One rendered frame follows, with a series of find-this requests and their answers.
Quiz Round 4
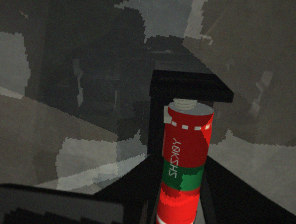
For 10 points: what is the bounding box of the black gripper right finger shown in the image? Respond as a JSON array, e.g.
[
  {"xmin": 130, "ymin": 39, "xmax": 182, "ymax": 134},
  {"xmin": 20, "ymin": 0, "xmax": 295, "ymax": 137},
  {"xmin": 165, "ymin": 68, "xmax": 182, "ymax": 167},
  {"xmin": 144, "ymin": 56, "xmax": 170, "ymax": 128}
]
[{"xmin": 199, "ymin": 156, "xmax": 296, "ymax": 224}]

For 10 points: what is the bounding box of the red and green battery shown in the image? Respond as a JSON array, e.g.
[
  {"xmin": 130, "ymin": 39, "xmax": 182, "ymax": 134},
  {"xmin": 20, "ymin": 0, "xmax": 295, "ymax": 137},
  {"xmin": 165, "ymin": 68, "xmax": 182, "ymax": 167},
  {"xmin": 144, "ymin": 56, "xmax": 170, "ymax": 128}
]
[{"xmin": 156, "ymin": 102, "xmax": 214, "ymax": 224}]

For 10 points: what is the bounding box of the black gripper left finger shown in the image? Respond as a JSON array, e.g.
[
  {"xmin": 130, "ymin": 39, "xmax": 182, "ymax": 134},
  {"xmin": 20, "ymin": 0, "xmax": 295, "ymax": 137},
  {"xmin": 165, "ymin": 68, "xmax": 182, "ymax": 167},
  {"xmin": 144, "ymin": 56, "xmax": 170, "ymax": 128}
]
[{"xmin": 0, "ymin": 150, "xmax": 164, "ymax": 224}]

